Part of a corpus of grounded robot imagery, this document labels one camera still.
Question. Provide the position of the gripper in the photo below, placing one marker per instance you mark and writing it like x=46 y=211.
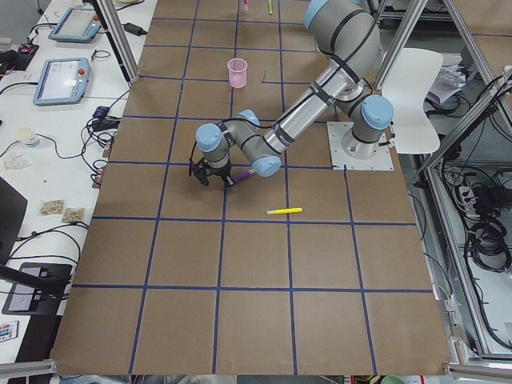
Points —
x=221 y=170

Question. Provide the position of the purple pen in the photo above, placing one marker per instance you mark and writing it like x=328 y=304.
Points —
x=243 y=176

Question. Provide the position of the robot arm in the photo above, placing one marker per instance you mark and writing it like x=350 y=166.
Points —
x=349 y=38

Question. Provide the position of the pink mesh cup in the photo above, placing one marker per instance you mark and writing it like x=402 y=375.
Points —
x=237 y=72

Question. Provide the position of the teach pendant near cup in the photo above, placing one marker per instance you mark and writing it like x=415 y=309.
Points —
x=63 y=81

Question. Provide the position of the yellow pen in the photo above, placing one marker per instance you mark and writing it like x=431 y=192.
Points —
x=292 y=210

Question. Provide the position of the black power adapter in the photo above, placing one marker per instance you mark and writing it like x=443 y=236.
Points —
x=134 y=29

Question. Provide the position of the teach pendant far side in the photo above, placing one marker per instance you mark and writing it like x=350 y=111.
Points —
x=78 y=25

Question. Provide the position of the white chair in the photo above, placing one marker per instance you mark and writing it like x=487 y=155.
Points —
x=406 y=87

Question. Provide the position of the black tablet device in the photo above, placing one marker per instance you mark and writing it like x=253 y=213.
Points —
x=37 y=288

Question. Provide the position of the remote control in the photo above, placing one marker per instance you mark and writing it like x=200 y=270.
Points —
x=9 y=331

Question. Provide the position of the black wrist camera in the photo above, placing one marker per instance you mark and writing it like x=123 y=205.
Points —
x=193 y=166

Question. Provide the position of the aluminium frame post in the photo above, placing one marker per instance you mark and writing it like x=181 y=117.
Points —
x=116 y=36

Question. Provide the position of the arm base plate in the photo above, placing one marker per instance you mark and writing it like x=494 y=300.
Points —
x=347 y=153

